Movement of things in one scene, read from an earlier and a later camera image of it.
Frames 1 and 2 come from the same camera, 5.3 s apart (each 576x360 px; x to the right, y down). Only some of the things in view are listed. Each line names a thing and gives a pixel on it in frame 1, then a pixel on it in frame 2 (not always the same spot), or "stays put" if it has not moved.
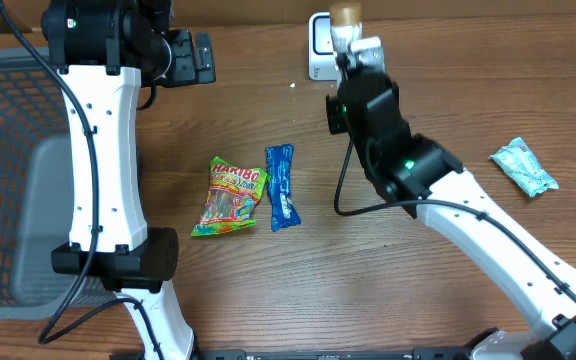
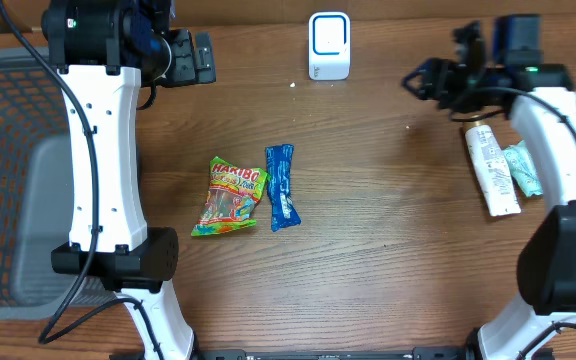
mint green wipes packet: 520,163 stays put
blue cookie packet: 279,180 stays put
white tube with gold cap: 346,24 to 493,169
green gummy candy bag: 232,193 stays put
